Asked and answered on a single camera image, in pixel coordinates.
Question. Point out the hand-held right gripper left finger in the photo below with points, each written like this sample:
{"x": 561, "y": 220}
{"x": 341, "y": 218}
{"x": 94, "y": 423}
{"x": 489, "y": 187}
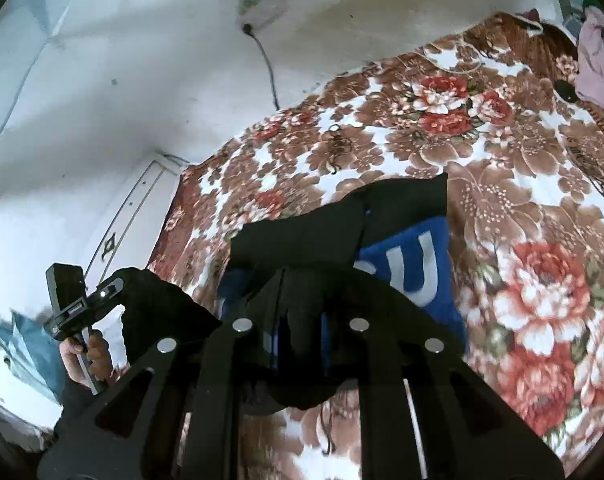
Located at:
{"x": 262, "y": 305}

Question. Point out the white bed headboard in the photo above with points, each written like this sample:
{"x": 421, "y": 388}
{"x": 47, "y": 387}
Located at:
{"x": 132, "y": 210}

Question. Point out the teal cloth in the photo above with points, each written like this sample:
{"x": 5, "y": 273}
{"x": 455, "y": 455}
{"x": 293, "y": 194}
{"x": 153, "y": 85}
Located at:
{"x": 32, "y": 350}

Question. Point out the pink cloth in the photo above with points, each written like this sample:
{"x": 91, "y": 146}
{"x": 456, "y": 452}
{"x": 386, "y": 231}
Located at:
{"x": 594, "y": 60}

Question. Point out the white power strip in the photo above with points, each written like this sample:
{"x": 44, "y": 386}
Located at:
{"x": 264, "y": 10}

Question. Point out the small black oval object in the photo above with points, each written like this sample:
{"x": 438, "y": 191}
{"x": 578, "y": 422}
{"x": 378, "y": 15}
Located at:
{"x": 565, "y": 91}

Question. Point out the person's left hand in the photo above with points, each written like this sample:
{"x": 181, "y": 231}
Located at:
{"x": 99, "y": 357}

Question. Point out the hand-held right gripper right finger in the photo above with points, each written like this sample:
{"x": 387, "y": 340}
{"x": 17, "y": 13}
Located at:
{"x": 366, "y": 310}

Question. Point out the person's left forearm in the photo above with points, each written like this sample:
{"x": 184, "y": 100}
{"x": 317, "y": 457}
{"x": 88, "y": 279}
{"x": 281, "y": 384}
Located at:
{"x": 74, "y": 410}

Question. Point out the blue mosquito net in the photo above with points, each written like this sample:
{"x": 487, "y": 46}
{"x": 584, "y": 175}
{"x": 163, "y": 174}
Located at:
{"x": 12, "y": 35}

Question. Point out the floral brown blanket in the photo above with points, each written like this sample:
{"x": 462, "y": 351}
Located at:
{"x": 531, "y": 185}

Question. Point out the blue and black jacket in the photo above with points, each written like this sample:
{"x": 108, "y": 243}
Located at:
{"x": 401, "y": 205}

